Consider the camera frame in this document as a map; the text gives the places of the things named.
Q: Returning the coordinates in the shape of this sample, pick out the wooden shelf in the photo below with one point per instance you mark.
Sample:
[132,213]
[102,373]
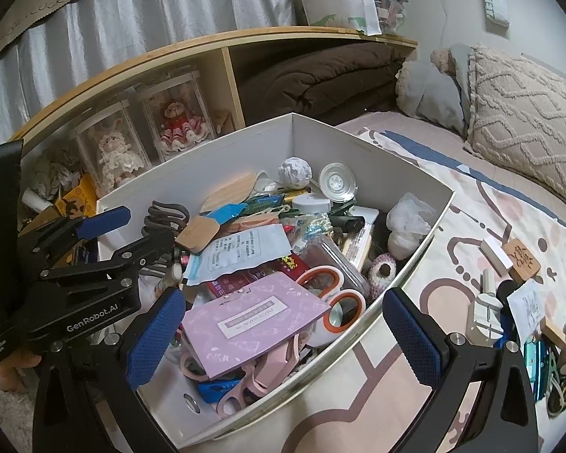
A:
[217,75]

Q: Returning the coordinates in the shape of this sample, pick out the black hair clips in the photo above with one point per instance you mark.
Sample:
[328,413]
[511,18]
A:
[162,210]

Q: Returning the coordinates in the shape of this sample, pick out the light blue printed sachet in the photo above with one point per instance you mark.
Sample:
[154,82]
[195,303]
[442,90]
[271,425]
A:
[245,250]

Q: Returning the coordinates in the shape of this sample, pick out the plain wooden bar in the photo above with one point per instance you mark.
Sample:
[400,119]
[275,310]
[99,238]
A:
[554,332]

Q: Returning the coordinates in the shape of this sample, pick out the bear doll display case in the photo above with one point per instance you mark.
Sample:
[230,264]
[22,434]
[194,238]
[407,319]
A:
[179,118]

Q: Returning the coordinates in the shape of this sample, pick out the beige plush toy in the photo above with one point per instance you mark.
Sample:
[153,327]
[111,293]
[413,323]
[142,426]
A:
[441,59]

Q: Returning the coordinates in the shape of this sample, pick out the white round tape case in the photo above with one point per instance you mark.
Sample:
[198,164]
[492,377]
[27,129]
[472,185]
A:
[311,205]

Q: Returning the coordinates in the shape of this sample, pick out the rounded bamboo block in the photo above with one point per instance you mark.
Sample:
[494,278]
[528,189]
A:
[198,235]

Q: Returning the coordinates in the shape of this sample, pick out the black cylinder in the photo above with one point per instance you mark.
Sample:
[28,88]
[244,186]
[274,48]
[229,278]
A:
[349,222]

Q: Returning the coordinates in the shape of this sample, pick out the engraved wooden block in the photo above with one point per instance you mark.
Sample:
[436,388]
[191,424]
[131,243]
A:
[521,259]

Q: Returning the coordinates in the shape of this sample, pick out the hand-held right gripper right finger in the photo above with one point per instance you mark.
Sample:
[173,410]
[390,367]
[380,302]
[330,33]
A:
[410,335]

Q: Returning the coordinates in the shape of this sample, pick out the pink scissors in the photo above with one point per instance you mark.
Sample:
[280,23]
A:
[269,368]

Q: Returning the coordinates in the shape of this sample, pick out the round metal lid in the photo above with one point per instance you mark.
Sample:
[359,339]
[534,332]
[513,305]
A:
[338,183]

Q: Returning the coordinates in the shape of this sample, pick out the pink printed bed sheet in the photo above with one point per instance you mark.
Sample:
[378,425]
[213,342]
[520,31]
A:
[358,415]

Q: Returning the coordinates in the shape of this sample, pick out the grey dried flowers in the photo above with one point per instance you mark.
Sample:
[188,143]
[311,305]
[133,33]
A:
[52,174]

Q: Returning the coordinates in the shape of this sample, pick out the oval bamboo piece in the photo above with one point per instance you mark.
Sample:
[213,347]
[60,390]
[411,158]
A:
[229,193]

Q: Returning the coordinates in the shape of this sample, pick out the white crumpled ball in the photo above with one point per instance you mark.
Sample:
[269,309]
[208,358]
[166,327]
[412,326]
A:
[294,172]

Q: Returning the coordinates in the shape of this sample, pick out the white slim box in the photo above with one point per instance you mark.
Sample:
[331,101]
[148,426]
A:
[363,240]

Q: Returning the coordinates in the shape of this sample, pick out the clear plastic container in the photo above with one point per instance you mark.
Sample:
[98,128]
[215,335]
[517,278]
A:
[330,257]

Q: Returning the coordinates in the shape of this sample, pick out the green clip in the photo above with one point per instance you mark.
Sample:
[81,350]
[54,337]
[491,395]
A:
[264,206]

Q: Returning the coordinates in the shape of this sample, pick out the white plastic bag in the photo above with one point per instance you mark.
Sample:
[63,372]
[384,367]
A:
[408,219]

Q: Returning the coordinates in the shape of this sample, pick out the blue plastic item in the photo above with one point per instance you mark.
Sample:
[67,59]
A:
[214,389]

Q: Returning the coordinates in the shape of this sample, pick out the brown folded blanket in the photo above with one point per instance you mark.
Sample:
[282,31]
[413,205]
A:
[311,80]

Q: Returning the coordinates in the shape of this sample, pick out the person's left hand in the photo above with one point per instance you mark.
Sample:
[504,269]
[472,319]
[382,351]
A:
[14,370]

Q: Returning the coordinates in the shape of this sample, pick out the pink crocheted piece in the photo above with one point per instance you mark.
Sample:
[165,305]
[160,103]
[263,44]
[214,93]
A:
[382,269]

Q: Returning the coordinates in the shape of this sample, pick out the small white rectangular box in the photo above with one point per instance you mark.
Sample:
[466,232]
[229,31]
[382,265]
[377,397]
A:
[495,255]

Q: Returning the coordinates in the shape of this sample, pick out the yellow printed box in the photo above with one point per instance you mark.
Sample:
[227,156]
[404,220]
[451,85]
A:
[75,203]

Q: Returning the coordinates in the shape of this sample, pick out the rabbit doll display case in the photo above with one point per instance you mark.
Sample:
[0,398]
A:
[115,151]

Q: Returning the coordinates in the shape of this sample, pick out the purple patterned box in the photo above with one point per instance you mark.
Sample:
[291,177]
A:
[254,325]

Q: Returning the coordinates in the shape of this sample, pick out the black oval case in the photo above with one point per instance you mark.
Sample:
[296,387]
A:
[507,290]

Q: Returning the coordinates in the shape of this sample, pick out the white shoe box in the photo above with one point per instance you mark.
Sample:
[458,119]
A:
[245,137]

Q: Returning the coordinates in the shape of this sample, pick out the black round tin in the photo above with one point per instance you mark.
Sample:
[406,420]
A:
[563,394]

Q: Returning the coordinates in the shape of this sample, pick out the grey cushion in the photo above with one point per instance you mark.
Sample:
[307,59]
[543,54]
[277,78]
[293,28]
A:
[424,89]

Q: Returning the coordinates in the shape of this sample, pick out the white curtain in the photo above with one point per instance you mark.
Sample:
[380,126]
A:
[122,23]

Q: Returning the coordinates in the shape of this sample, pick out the large beige knitted pillow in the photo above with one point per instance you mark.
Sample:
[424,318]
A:
[523,118]

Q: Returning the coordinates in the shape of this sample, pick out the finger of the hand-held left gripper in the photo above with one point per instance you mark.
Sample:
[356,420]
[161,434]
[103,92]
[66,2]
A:
[137,252]
[103,221]

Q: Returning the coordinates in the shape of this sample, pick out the white printed sachet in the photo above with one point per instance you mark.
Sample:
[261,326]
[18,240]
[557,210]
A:
[528,306]

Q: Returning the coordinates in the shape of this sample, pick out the clear jar of trinkets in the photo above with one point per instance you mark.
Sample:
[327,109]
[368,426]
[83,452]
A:
[389,7]

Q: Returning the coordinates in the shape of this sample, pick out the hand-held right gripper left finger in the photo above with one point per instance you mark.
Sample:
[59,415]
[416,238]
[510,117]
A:
[155,335]

